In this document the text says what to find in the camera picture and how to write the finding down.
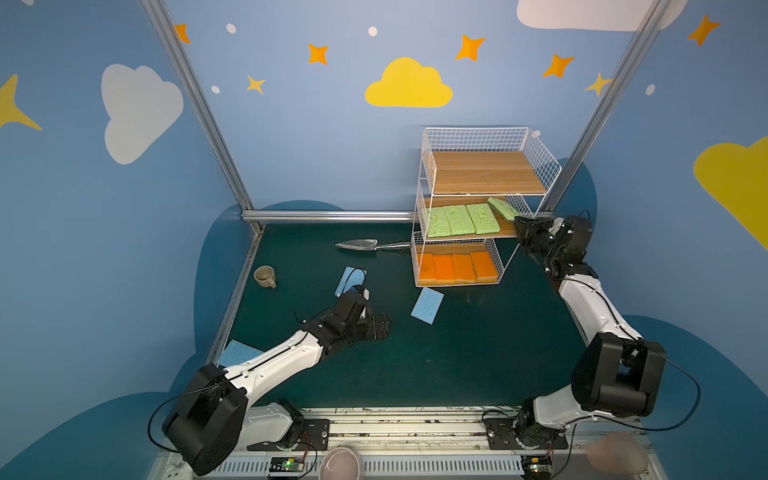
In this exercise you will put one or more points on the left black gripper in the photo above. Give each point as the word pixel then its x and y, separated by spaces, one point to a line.
pixel 365 323

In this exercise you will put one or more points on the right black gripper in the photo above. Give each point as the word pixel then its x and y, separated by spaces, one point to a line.
pixel 535 230

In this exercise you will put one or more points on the blue sponge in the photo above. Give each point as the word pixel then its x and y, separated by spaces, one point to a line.
pixel 427 305
pixel 236 353
pixel 351 277

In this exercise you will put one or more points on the green sponge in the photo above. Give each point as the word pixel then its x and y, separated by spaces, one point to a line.
pixel 484 219
pixel 459 220
pixel 507 211
pixel 438 223

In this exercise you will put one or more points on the white wire wooden shelf rack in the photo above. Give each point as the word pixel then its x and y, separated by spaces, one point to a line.
pixel 473 184

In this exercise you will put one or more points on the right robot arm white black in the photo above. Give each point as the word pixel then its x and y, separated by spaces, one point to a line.
pixel 619 375

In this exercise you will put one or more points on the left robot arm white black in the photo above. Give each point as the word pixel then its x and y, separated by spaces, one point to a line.
pixel 217 412

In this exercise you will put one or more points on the silver metal scoop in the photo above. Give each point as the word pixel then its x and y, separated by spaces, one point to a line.
pixel 372 245

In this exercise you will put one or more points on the beige ceramic mug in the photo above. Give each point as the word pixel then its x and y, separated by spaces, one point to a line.
pixel 265 276

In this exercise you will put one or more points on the pink bowl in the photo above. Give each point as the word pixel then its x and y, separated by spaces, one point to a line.
pixel 341 463

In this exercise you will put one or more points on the left green circuit board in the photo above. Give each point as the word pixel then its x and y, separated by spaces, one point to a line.
pixel 286 467

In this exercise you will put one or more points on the green circuit board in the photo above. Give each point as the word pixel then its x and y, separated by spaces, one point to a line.
pixel 536 467
pixel 286 467

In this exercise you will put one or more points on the right green circuit board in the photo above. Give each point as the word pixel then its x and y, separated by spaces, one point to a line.
pixel 536 467

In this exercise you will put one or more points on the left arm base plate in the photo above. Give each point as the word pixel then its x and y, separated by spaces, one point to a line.
pixel 310 433

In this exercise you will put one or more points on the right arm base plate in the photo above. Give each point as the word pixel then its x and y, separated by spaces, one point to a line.
pixel 502 433

